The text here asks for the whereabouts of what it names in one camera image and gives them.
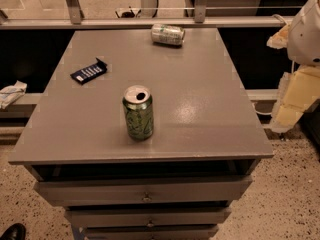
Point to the metal rail frame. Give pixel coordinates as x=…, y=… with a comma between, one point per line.
x=117, y=14

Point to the black shoe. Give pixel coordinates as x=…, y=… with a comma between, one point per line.
x=16, y=231

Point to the grey drawer cabinet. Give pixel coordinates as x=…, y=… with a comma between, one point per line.
x=139, y=141

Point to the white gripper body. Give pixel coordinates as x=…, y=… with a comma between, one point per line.
x=305, y=39

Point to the grey drawer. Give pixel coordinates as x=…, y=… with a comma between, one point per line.
x=143, y=191
x=178, y=232
x=148, y=217

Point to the white 7up can lying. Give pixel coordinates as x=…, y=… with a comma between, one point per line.
x=167, y=34

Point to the bottom grey drawer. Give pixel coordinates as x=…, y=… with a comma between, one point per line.
x=178, y=232

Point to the middle grey drawer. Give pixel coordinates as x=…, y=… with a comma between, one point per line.
x=148, y=217

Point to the green soda can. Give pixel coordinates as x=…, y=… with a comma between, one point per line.
x=138, y=110

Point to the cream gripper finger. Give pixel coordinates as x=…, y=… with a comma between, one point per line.
x=297, y=92
x=280, y=39

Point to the dark blue snack packet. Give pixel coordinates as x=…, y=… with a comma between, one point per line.
x=90, y=72

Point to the top grey drawer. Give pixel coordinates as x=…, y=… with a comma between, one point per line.
x=143, y=191

